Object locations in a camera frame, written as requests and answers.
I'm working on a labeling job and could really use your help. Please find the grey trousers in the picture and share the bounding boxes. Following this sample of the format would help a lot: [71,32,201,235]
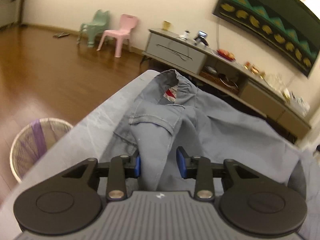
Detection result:
[102,70,306,194]

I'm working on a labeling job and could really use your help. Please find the woven waste basket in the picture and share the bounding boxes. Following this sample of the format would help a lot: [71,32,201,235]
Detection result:
[9,118,73,183]

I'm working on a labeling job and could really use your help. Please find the white tray with items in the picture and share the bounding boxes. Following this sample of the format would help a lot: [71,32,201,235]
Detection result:
[283,88,310,116]

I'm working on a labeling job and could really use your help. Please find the glass cups cluster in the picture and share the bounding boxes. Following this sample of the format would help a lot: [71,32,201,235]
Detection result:
[265,74,286,93]

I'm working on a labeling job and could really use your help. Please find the gold ornament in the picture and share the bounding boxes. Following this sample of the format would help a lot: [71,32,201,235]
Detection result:
[244,62,266,79]

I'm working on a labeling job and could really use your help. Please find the long TV cabinet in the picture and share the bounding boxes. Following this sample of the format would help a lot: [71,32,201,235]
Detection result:
[143,29,311,141]

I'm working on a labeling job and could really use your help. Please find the red fruit plate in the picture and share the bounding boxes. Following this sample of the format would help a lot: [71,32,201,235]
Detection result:
[217,49,235,61]

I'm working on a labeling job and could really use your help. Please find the remote on floor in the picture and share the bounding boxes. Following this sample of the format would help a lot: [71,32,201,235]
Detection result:
[53,32,70,38]

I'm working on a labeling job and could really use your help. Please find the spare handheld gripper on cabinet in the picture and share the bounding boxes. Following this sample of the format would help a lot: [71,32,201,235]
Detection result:
[194,31,209,46]

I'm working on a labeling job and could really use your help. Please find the green plastic chair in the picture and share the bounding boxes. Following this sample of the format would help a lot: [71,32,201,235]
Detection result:
[76,9,111,48]

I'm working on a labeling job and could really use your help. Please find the white phone charger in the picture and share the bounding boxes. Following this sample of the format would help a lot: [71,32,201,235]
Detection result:
[180,30,190,40]

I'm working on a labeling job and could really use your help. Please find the pink plastic chair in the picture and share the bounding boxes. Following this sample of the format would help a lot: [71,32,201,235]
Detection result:
[97,14,138,58]

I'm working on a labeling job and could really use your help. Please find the yellow cup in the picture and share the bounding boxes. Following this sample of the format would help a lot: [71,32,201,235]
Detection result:
[162,21,171,31]

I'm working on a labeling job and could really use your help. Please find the black cable on cabinet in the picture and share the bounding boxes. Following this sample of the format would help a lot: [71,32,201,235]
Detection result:
[156,43,194,62]

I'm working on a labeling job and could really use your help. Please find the wall television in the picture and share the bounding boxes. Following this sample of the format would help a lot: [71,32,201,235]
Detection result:
[213,0,319,76]

